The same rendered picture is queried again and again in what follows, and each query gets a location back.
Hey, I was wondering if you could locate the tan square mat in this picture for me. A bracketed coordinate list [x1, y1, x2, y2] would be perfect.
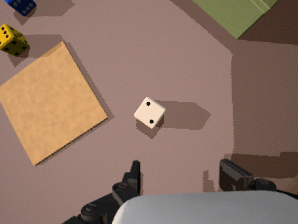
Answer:
[0, 41, 108, 166]

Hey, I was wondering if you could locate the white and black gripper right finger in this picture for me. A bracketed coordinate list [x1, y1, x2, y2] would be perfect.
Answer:
[219, 159, 298, 200]

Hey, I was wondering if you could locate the yellow die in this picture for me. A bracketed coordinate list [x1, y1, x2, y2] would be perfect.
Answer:
[0, 24, 30, 57]

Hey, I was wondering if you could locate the white die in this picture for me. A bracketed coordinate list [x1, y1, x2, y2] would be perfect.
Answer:
[134, 97, 166, 129]

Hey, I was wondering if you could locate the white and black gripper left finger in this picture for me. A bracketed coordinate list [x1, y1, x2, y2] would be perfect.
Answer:
[62, 160, 141, 224]

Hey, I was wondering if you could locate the blue die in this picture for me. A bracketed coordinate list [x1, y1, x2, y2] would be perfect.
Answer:
[5, 0, 36, 16]

